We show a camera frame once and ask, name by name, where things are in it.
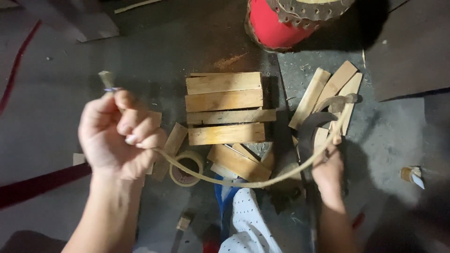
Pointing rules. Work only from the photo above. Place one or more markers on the person's left hand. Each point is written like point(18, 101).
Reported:
point(105, 140)

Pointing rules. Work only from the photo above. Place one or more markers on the person's right hand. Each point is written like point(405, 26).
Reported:
point(328, 175)

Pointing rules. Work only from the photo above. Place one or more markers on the person's right fingers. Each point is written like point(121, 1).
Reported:
point(327, 153)

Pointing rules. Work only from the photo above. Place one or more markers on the person's left fingers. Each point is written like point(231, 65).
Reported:
point(135, 119)

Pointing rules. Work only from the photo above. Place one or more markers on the long bent bamboo strip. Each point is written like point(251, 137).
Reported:
point(253, 184)

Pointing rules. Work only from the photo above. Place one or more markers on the dark curved knife blade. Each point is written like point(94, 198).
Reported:
point(307, 128)

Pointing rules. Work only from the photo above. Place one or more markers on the small purple band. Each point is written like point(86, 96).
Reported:
point(111, 90)

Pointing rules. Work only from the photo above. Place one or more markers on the pile of wooden slats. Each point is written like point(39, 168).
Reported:
point(313, 95)
point(225, 102)

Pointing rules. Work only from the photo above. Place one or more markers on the beige masking tape roll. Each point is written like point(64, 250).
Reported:
point(190, 154)

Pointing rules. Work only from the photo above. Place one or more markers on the small pale wood piece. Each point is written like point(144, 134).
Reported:
point(78, 158)

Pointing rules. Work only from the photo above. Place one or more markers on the person's white dotted trouser leg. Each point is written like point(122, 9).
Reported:
point(249, 225)

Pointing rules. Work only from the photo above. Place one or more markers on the thin bamboo stick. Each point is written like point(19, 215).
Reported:
point(135, 6)

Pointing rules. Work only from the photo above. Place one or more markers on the grey flat board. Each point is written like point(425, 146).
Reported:
point(81, 19)

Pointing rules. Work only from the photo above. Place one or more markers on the blue cloth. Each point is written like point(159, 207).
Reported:
point(222, 203)

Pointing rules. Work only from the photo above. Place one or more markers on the dark red strip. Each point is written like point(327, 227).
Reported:
point(38, 184)

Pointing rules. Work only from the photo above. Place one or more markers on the thin red line strip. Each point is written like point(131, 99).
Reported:
point(17, 66)

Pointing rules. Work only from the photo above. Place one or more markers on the large dark brown board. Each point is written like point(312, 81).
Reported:
point(411, 45)

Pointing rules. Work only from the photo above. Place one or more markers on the red round drum body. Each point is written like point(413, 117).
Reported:
point(274, 26)

